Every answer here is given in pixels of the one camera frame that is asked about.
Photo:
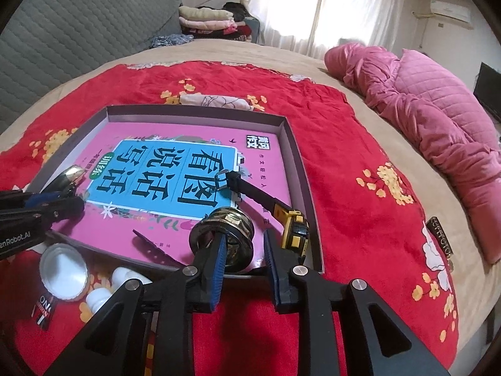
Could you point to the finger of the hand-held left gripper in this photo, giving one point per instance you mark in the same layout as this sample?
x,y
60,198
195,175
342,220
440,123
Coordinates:
x,y
35,199
58,211

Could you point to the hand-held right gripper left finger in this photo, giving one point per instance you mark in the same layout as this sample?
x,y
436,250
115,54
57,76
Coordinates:
x,y
217,270

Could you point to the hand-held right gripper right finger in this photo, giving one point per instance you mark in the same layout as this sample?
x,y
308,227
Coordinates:
x,y
272,270

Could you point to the black gold wristwatch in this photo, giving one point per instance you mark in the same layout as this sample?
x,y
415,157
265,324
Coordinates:
x,y
293,227

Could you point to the white bottle cap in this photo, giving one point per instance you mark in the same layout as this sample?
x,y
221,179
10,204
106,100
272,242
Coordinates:
x,y
64,270

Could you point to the red black battery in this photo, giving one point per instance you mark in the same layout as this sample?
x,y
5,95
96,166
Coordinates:
x,y
44,309

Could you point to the grey cardboard box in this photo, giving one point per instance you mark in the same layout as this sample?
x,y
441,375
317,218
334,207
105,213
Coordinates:
x,y
303,188

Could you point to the white earbuds case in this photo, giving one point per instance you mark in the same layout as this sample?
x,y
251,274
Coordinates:
x,y
125,276

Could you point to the white pill bottle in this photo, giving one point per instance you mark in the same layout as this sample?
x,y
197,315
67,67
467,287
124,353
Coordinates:
x,y
98,299

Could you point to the red floral blanket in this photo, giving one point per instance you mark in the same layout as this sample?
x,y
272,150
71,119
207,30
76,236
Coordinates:
x,y
352,223

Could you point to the pink book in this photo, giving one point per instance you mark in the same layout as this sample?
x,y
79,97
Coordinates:
x,y
164,172

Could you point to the grey quilted sofa cover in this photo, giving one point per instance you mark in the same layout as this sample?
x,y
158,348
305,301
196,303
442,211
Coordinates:
x,y
78,27

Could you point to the beige bed sheet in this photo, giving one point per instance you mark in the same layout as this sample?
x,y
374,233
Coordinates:
x,y
372,117

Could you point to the blue floral cloth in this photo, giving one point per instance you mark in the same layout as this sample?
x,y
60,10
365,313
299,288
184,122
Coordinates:
x,y
170,41

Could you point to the pink quilt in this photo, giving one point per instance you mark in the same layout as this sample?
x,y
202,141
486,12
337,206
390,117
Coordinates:
x,y
430,102

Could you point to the stack of folded clothes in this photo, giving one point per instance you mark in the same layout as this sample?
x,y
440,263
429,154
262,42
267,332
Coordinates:
x,y
211,21

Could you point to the white curtain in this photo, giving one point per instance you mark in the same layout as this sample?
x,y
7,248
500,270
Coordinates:
x,y
313,8

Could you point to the black television screen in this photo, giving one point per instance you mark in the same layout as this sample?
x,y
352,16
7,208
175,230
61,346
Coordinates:
x,y
489,86

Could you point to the white air conditioner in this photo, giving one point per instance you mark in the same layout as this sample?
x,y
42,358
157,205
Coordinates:
x,y
448,11

